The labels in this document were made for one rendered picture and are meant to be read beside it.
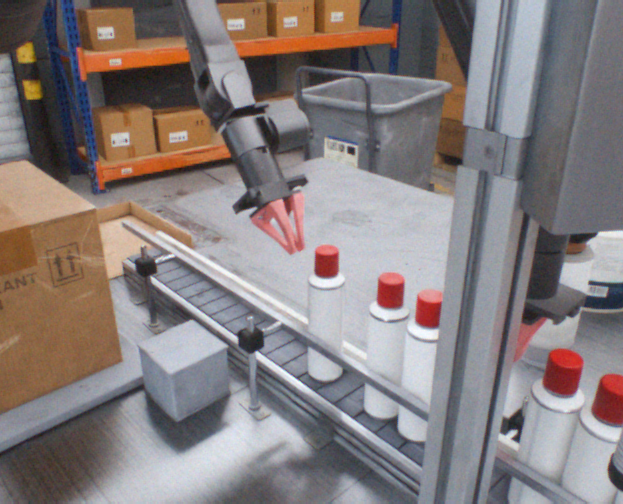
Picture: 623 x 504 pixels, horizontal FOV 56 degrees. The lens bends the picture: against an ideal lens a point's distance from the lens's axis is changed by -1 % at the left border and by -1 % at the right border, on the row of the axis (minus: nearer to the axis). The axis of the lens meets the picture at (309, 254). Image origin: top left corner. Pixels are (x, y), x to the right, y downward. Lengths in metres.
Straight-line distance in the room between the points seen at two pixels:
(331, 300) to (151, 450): 0.32
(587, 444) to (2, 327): 0.73
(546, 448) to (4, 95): 4.45
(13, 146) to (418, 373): 4.34
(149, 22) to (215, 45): 4.25
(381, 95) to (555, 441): 3.32
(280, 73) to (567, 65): 5.36
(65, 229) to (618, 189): 0.70
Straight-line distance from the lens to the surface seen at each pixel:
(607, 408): 0.62
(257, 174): 0.83
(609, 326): 1.12
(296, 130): 0.89
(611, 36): 0.35
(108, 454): 0.89
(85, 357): 0.98
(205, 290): 1.12
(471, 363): 0.46
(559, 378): 0.63
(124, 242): 1.46
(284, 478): 0.82
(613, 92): 0.36
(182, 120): 4.47
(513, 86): 0.38
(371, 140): 3.03
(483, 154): 0.40
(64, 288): 0.91
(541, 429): 0.66
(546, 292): 0.67
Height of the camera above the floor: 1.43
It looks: 26 degrees down
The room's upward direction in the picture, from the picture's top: straight up
